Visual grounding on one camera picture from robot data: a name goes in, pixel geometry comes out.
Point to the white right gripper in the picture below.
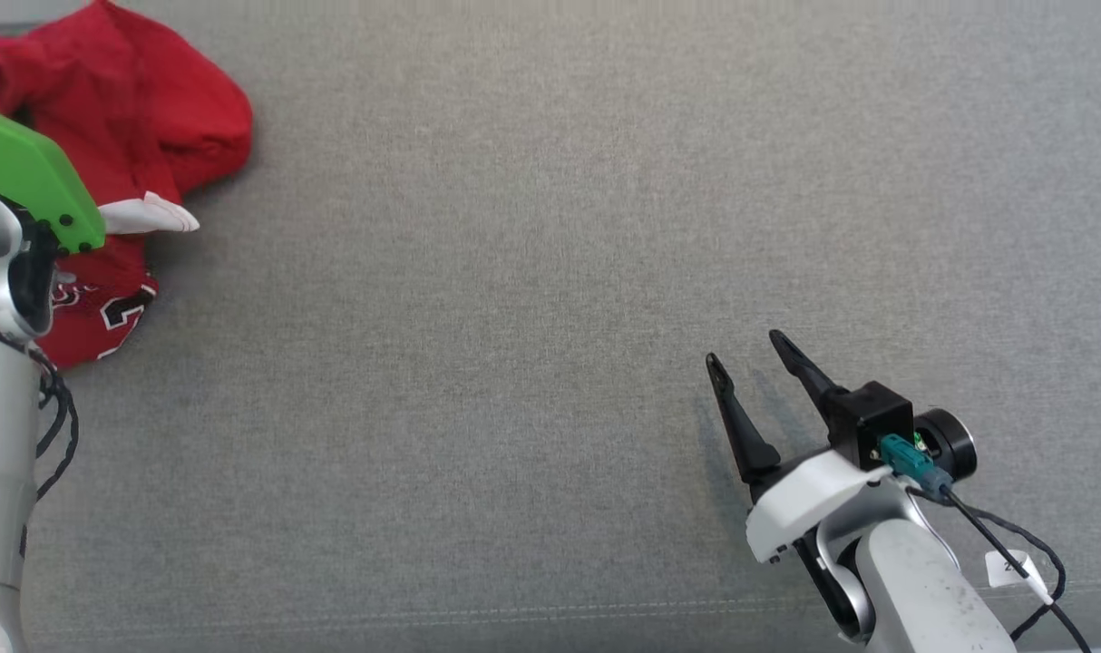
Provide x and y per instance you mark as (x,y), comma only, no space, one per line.
(804,494)

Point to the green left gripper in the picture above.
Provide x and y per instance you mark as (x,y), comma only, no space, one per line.
(24,168)

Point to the red Bulls 23 shorts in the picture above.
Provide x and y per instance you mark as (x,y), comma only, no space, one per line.
(142,100)

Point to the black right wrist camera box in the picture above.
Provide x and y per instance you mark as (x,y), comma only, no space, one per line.
(868,417)

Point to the teal right camera connector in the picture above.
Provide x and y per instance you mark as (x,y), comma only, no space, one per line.
(909,461)

